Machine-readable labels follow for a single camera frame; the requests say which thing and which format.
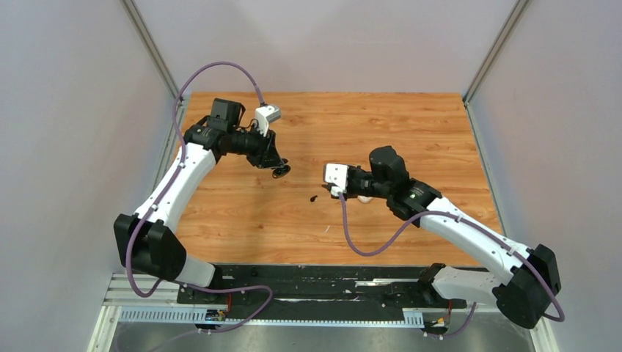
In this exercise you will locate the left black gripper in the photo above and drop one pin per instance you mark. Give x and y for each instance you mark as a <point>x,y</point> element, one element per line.
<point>267,155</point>

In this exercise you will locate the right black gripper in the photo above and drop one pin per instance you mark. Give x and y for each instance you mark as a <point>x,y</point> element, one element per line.
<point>348,193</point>

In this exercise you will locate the white earbud charging case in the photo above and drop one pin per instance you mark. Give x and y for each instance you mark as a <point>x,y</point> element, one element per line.
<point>364,199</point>

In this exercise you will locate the black earbud charging case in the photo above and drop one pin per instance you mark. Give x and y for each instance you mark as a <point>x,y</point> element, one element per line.
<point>281,171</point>

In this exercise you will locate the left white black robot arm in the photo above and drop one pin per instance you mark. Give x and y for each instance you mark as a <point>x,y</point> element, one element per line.
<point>146,239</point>

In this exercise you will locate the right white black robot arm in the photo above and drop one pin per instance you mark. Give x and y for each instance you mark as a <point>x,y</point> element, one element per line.
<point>520,281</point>

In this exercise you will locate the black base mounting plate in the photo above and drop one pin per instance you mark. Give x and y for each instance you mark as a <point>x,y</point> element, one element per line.
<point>335,293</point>

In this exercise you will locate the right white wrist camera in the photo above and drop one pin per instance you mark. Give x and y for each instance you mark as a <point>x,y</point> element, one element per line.
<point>335,177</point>

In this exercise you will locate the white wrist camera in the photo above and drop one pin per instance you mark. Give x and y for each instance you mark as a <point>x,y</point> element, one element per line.
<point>335,177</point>
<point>265,115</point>

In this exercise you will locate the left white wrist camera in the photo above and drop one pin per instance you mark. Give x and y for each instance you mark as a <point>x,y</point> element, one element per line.
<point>265,115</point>

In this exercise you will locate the left aluminium frame post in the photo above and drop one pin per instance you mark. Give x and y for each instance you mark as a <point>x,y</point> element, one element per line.
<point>134,14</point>

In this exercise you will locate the aluminium frame post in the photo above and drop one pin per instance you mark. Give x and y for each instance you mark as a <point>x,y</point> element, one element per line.
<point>511,22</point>
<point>134,14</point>

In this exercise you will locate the right aluminium frame post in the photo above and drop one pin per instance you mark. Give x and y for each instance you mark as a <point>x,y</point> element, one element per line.
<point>511,22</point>

